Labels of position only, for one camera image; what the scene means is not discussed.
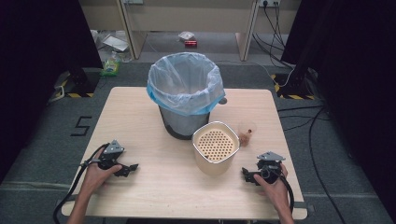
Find grey trash bin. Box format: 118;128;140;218
158;105;211;141

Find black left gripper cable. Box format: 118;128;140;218
52;143;111;224

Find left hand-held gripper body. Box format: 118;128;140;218
98;139;126;171

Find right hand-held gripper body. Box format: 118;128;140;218
255;151;286;185

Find person's right hand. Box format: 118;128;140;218
253;163;291;213

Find beige container with perforated insert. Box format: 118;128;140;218
191;120;241;177

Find white packet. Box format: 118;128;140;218
177;30;196;42

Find black stand base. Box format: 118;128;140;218
54;67;102;99
270;72;316;101

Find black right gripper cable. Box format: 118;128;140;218
274;169;296;216

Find translucent blue trash bag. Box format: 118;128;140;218
146;51;226;117

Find black plugged cables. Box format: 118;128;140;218
251;1;295;69

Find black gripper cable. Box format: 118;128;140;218
274;169;296;216
52;143;111;224

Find white wall socket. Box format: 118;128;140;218
258;0;281;8

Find white floor cable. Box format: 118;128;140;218
214;59;296;89

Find person's left hand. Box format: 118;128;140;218
81;148;123;196

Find black curtain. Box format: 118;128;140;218
280;0;396;220
0;0;104;185

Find clear plastic bag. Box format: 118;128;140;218
90;29;134;63

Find black floor cables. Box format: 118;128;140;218
276;105;347;224

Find green packet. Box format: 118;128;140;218
99;51;122;77

